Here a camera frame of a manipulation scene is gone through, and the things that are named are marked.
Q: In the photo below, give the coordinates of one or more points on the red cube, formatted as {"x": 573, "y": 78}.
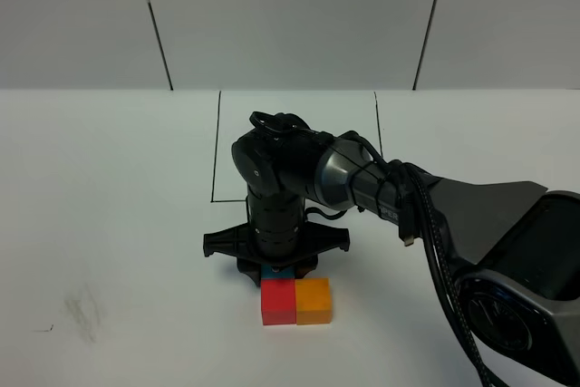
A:
{"x": 278, "y": 305}

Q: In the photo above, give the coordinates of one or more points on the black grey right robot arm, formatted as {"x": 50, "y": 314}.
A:
{"x": 503, "y": 258}

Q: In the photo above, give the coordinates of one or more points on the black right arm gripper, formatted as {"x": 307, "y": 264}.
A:
{"x": 277, "y": 233}

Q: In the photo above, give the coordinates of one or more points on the blue cube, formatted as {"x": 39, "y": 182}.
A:
{"x": 267, "y": 272}

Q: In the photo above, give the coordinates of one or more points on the orange cube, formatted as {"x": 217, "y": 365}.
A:
{"x": 313, "y": 301}

